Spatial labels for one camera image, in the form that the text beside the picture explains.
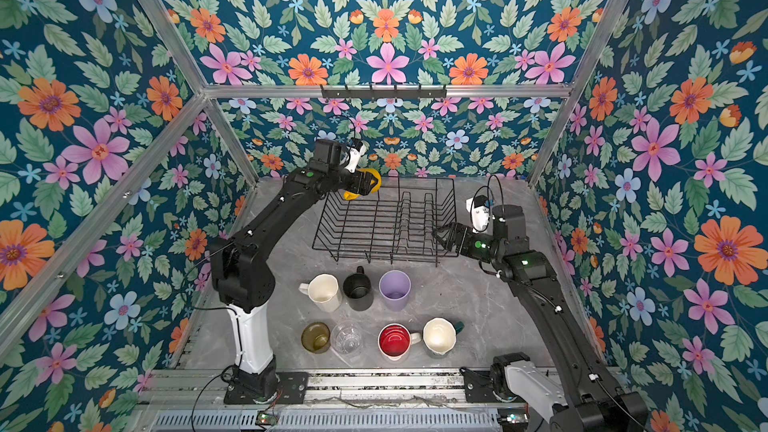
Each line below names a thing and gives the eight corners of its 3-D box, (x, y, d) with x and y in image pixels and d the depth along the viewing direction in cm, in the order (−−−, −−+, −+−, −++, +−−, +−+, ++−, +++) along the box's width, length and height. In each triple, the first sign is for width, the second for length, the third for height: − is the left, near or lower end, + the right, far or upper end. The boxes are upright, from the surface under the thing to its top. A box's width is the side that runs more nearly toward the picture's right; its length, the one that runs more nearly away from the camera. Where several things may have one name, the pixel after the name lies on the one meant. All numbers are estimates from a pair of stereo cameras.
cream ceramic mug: (306, 314, 88) (295, 300, 79) (311, 289, 93) (302, 273, 84) (343, 314, 88) (336, 300, 79) (347, 289, 93) (340, 273, 84)
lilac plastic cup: (392, 320, 87) (390, 303, 76) (379, 295, 91) (376, 276, 81) (415, 306, 89) (416, 288, 79) (401, 284, 94) (400, 264, 83)
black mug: (346, 311, 88) (341, 299, 81) (351, 276, 96) (346, 261, 88) (372, 311, 88) (369, 299, 81) (375, 276, 96) (372, 261, 88)
